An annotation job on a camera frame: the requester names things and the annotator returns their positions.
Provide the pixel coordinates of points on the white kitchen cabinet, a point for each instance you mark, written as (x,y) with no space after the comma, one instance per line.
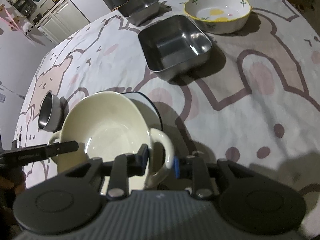
(61,21)

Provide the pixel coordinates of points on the person left hand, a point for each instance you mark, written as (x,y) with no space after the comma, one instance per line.
(13,179)

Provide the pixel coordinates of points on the cartoon animal print tablecloth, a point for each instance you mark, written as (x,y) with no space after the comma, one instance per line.
(256,102)

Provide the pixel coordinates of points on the white plate with leaf print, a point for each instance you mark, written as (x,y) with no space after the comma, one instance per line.
(146,107)

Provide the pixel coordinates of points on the cream bowl with handles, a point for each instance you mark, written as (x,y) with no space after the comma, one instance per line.
(108,124)

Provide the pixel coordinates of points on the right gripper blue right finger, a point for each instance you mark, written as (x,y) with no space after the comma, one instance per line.
(179,167)

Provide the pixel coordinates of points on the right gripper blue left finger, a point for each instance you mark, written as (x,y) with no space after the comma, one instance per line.
(141,158)

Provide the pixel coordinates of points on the round stainless steel bowl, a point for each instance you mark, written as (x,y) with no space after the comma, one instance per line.
(50,113)

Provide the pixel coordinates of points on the lemon print scalloped bowl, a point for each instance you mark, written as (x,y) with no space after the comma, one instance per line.
(218,16)

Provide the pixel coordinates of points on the rectangular steel tray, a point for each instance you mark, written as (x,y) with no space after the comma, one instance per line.
(174,46)
(139,11)

